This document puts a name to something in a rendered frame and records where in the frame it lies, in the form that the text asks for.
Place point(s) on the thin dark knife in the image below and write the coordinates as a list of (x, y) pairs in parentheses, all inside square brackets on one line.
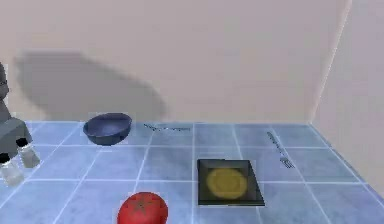
[(166, 127)]

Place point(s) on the black square plate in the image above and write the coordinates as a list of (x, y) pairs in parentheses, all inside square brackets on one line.
[(203, 186)]

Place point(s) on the yellow round food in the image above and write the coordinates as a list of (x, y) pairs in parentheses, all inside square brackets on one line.
[(226, 183)]

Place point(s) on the dark blue bowl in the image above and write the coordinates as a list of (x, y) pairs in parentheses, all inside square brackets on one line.
[(107, 128)]

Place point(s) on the thin dark fork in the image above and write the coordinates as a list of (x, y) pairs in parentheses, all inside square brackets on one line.
[(280, 150)]

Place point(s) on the red tomato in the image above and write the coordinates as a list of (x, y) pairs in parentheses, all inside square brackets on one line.
[(142, 208)]

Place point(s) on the clear shaker with black cap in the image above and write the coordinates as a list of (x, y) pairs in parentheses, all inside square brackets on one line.
[(10, 171), (28, 154)]

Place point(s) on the grey coffee machine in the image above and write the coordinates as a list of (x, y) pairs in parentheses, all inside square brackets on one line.
[(11, 133)]

